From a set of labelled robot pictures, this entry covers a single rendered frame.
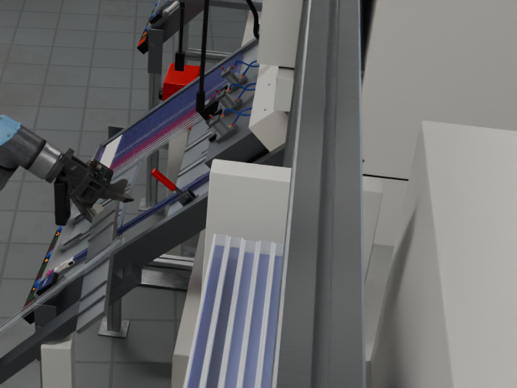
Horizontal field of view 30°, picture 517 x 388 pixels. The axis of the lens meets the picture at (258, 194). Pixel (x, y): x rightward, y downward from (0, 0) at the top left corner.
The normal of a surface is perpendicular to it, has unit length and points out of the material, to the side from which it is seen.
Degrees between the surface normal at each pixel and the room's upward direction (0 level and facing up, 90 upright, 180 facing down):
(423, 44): 90
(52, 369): 90
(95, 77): 0
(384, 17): 90
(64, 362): 90
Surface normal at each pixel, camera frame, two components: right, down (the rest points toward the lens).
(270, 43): -0.08, 0.56
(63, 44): 0.09, -0.82
